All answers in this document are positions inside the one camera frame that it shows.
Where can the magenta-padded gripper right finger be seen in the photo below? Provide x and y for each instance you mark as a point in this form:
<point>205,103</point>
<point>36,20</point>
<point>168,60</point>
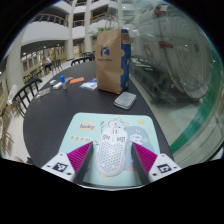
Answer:
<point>163,166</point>

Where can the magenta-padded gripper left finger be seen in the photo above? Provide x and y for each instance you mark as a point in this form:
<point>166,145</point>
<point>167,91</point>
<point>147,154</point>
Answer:
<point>60,166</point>

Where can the white perforated computer mouse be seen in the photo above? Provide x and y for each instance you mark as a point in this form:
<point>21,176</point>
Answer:
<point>111,153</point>

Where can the pale green cartoon mouse pad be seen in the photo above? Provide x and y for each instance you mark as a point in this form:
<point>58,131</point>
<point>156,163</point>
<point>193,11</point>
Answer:
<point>83,133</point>

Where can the grey smartphone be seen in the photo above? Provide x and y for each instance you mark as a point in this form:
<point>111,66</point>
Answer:
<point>125,100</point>

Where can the white oblong box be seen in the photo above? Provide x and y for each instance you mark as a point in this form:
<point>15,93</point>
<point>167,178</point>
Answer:
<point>57,85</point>

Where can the small white box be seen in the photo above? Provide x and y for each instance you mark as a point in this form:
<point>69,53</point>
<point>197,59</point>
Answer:
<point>53,82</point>

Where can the white and blue plastic packet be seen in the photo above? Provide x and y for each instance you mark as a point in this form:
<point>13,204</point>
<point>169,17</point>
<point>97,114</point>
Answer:
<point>89,85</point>

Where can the white lattice chair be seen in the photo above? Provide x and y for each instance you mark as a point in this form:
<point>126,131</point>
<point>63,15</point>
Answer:
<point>12,93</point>

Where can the orange card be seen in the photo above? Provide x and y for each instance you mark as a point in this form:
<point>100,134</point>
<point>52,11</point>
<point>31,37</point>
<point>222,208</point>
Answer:
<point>77,80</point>

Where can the brown card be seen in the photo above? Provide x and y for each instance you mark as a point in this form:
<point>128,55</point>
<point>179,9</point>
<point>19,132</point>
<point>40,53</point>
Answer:
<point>69,78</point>

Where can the group of black chairs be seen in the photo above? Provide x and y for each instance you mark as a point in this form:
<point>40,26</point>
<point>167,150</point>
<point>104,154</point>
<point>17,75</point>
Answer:
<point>33,74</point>

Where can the person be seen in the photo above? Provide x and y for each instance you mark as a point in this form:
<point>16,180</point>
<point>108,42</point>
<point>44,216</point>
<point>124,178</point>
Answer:
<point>47,62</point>

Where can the brown paper carrier bag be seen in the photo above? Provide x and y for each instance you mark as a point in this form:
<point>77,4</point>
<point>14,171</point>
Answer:
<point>108,66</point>

